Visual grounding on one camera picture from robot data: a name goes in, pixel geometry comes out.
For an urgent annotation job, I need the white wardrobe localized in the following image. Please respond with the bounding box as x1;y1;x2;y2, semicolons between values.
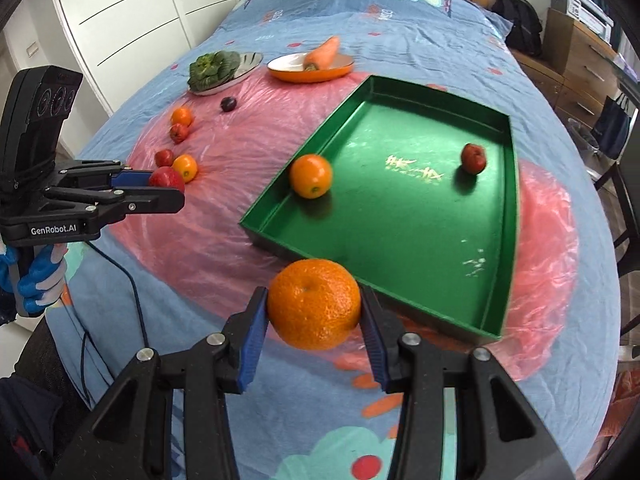
47;0;241;116

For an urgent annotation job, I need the white printer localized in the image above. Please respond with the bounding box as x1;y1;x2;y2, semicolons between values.
549;0;615;43

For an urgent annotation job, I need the large bumpy mandarin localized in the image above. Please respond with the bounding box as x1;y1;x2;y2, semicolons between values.
267;259;362;352

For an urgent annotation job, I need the blue printed bedsheet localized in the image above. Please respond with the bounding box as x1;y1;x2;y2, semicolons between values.
45;0;621;480

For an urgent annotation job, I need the orange plate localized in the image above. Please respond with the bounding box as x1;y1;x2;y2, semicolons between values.
267;53;355;83

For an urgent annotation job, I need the smooth orange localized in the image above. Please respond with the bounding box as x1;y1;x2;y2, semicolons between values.
289;154;333;199

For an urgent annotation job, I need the pink plastic sheet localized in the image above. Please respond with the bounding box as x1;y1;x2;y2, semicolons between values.
107;72;581;383

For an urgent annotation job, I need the black cable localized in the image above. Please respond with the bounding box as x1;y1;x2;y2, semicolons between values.
79;240;152;408

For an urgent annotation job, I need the wooden drawer cabinet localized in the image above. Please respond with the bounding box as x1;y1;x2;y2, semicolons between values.
510;7;621;121

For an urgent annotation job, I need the dark chair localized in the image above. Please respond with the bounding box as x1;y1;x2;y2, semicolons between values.
595;150;640;281

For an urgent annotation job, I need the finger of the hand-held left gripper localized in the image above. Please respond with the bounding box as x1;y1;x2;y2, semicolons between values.
47;160;154;192
44;188;186;224

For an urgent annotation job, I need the carrot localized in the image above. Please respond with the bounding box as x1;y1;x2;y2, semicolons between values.
303;36;342;72

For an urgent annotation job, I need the silver plate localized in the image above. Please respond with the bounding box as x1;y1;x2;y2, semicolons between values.
189;52;264;97

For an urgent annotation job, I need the large red apple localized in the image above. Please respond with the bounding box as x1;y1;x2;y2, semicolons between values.
148;166;186;193

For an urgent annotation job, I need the person's left hand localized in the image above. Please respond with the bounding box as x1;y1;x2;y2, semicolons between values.
0;245;74;322

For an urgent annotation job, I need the green bok choy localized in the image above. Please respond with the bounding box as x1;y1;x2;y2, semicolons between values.
188;51;241;92

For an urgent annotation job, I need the mesh waste bin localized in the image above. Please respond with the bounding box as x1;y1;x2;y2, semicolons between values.
567;117;601;153

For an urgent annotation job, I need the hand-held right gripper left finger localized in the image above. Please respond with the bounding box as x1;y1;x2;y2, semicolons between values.
60;286;272;480

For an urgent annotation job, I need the green tray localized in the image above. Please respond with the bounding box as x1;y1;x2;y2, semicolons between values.
239;75;521;343

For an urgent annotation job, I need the black backpack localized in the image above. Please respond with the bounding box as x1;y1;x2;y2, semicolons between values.
490;0;545;58

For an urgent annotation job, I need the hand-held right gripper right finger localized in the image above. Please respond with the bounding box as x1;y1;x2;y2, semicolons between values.
360;286;576;480

